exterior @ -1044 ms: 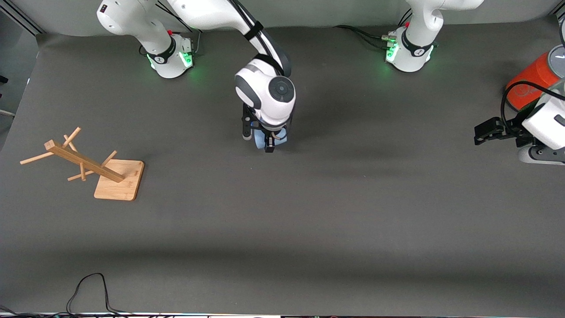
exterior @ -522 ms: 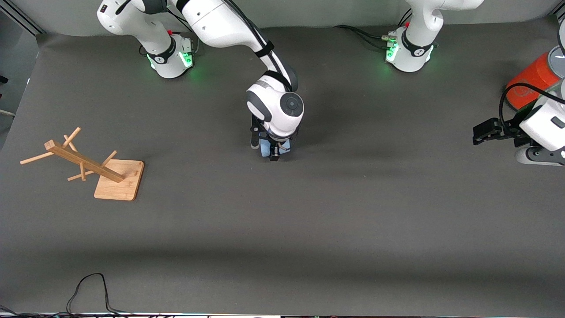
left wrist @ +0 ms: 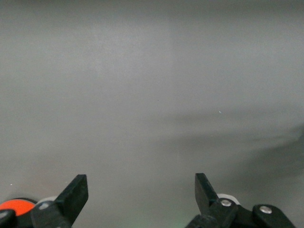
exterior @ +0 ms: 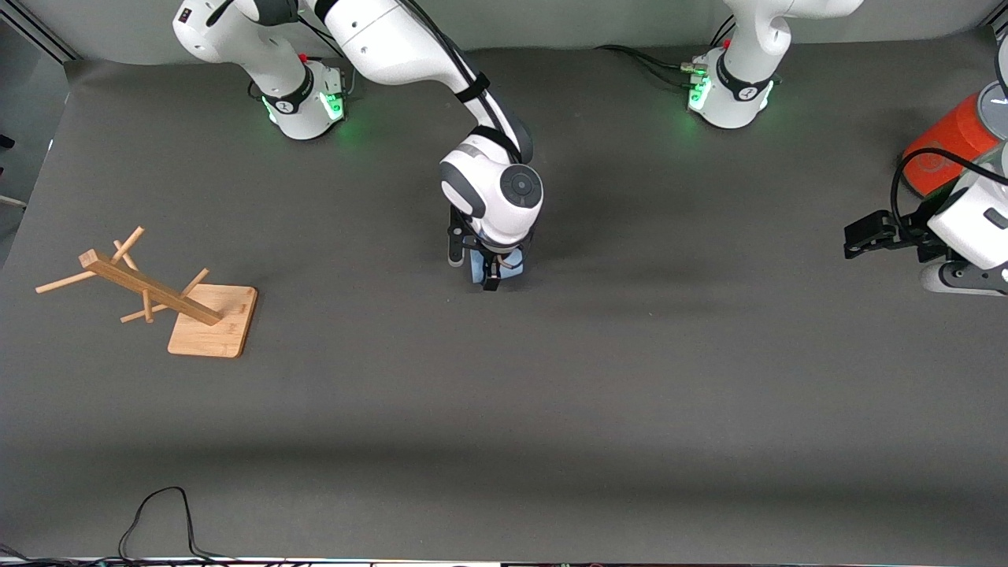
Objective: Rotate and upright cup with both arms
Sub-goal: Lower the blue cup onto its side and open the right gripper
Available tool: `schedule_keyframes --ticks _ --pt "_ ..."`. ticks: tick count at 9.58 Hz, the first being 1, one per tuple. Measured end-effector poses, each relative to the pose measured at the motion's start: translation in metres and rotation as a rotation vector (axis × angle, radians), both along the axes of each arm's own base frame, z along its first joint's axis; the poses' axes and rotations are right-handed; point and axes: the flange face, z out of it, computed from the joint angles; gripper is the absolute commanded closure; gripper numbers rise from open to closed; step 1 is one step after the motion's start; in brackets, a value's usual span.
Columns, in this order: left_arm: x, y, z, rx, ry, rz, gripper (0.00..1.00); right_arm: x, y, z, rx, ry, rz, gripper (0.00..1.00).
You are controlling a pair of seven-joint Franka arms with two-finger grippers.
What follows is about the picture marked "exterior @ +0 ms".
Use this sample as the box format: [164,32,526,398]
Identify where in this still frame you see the light blue cup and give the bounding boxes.
[470,248,525,285]

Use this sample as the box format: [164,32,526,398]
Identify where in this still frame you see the wooden cup rack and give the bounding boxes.
[35,226,258,359]

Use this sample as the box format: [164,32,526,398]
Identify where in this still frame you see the orange cylindrical can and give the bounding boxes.
[902,79,1008,198]

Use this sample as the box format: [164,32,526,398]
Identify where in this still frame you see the dark grey table cloth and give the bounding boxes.
[0,35,1008,564]

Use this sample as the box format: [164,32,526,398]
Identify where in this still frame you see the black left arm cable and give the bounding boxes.
[890,148,1008,229]

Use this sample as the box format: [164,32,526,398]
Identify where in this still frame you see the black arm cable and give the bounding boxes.
[394,0,524,162]
[890,148,1008,229]

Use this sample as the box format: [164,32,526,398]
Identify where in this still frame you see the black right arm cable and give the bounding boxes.
[394,0,524,162]

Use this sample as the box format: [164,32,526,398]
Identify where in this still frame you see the black arm base cables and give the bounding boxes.
[595,16,737,89]
[298,16,371,97]

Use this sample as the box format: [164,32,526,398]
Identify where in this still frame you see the thin black looped cable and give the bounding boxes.
[118,487,237,561]

